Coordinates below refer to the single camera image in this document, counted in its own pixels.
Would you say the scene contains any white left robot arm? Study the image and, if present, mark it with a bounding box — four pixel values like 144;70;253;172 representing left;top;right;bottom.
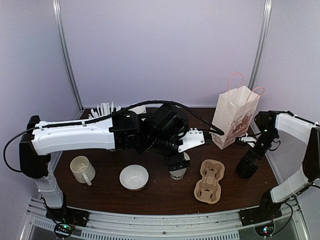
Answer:
18;103;190;222

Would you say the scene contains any cream ceramic mug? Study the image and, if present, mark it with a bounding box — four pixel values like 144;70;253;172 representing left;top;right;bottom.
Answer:
69;156;96;186

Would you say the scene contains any white ceramic bowl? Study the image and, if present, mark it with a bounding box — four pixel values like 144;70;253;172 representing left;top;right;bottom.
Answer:
119;164;149;192

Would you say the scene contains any aluminium frame post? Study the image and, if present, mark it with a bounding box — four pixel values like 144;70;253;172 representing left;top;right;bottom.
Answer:
52;0;84;112
248;0;273;90

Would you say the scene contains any aluminium frame left post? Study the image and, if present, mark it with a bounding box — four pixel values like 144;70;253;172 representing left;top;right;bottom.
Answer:
52;0;84;112

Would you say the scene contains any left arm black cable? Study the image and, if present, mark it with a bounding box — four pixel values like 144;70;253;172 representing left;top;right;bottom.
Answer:
2;98;225;173

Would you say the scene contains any paper cup holding straws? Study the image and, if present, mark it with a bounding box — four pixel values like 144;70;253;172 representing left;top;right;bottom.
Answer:
88;101;122;119

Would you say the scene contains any white paper coffee cup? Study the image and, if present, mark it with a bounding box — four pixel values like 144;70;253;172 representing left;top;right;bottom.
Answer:
169;152;190;180

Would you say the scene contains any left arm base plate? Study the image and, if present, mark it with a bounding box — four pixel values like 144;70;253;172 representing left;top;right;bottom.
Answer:
45;207;90;227

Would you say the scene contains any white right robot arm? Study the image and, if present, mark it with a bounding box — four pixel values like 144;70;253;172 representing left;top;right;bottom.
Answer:
236;110;320;221

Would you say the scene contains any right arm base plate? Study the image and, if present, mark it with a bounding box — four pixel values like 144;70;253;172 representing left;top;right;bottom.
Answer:
238;206;283;226

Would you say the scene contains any stack of black lids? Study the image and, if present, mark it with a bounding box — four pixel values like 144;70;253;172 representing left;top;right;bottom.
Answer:
236;159;258;179

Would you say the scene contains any aluminium frame right post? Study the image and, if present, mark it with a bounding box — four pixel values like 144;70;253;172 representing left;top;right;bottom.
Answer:
248;0;273;90

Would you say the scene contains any stack of white paper cups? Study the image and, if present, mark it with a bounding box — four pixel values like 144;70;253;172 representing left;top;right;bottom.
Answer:
130;105;147;115

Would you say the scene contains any brown pulp cup carrier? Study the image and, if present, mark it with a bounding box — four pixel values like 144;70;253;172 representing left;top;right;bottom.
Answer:
193;159;225;205

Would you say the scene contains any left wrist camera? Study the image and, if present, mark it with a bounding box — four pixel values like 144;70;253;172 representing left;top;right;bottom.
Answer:
178;128;213;153

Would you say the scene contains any aluminium front table rail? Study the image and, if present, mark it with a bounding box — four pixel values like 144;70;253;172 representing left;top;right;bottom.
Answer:
18;198;311;240

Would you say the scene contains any white paper takeout bag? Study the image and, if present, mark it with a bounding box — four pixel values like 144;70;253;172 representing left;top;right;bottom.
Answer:
211;83;265;150

